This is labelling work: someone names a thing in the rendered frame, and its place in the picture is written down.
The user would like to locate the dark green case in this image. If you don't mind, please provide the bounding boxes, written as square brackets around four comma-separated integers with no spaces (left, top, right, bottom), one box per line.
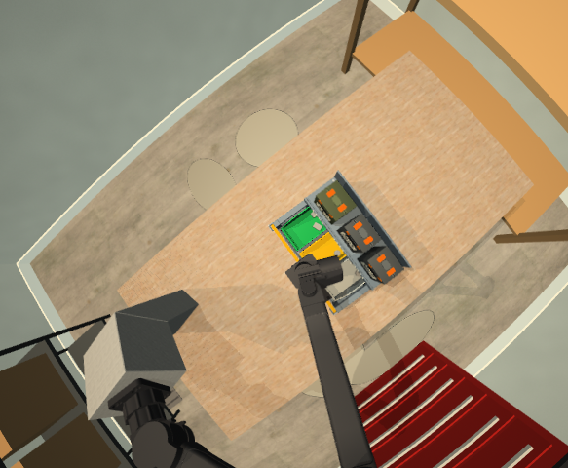
[314,180,357,224]

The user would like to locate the yellow open bin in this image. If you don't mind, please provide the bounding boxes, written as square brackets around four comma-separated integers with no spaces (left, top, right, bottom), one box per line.
[299,232,345,260]

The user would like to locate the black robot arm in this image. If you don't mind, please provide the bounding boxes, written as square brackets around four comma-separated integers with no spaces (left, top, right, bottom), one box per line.
[108,255,377,468]

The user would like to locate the grey metal shelf rack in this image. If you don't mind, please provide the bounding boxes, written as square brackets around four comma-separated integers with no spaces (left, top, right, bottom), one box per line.
[268,171,412,316]

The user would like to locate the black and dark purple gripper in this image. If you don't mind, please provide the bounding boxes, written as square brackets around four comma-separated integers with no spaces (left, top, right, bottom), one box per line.
[285,253,317,289]

